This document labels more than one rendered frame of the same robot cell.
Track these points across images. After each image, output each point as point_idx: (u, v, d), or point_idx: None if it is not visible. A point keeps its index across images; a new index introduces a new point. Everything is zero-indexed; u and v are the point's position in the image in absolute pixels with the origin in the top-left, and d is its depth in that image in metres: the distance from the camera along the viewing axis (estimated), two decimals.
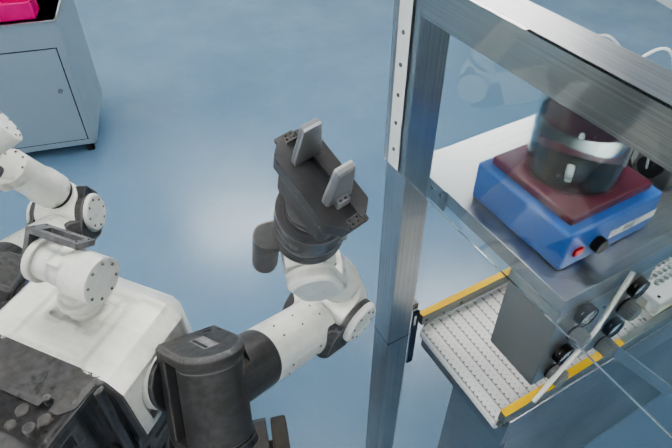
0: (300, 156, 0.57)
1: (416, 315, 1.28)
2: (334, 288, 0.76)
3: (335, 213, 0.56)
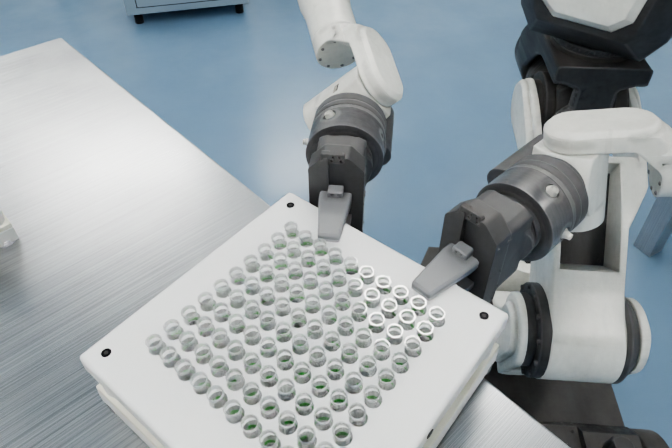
0: None
1: None
2: (372, 49, 0.69)
3: (347, 174, 0.55)
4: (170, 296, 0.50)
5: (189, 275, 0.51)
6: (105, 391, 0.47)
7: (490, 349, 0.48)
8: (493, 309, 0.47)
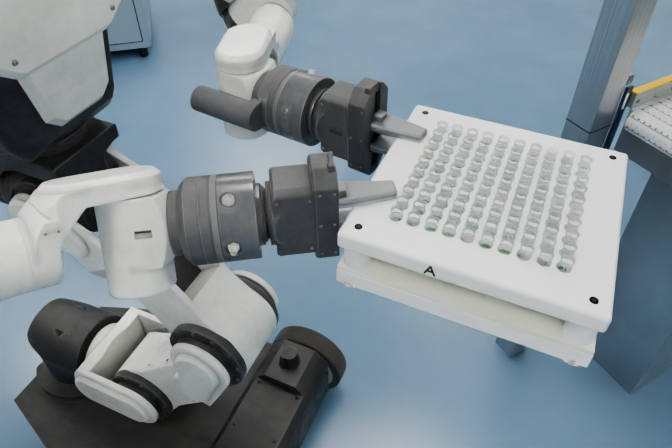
0: None
1: (629, 92, 1.07)
2: (101, 177, 0.51)
3: None
4: (500, 297, 0.50)
5: (475, 284, 0.50)
6: (594, 339, 0.50)
7: None
8: (418, 109, 0.69)
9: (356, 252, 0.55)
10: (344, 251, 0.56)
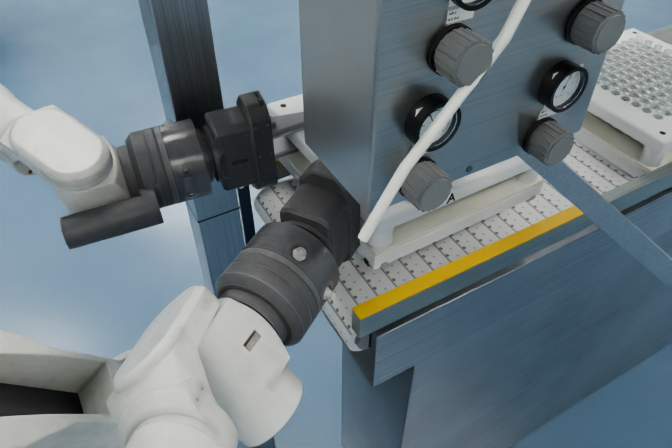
0: None
1: None
2: (173, 318, 0.40)
3: None
4: (496, 182, 0.62)
5: (481, 184, 0.61)
6: None
7: None
8: (274, 106, 0.70)
9: (391, 228, 0.57)
10: (376, 237, 0.57)
